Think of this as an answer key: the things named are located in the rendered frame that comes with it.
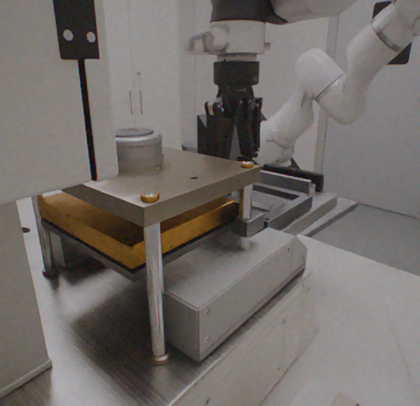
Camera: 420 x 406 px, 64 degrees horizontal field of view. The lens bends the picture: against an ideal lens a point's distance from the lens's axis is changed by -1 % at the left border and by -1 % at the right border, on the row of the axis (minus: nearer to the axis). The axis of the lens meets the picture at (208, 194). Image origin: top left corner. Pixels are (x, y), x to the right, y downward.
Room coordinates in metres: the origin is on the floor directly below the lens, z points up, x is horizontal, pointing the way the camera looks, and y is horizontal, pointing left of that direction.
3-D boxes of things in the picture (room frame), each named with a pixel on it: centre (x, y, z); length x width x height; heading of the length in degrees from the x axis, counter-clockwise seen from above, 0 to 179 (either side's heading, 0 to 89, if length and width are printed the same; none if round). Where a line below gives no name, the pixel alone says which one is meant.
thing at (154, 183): (0.41, 0.13, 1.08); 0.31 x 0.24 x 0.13; 49
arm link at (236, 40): (0.58, -0.02, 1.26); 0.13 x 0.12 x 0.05; 49
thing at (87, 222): (0.42, 0.10, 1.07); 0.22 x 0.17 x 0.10; 49
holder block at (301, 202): (0.61, -0.07, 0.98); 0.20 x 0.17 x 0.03; 49
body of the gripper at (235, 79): (0.58, -0.05, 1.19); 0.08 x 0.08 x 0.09
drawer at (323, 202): (0.65, -0.10, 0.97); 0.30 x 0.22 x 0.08; 139
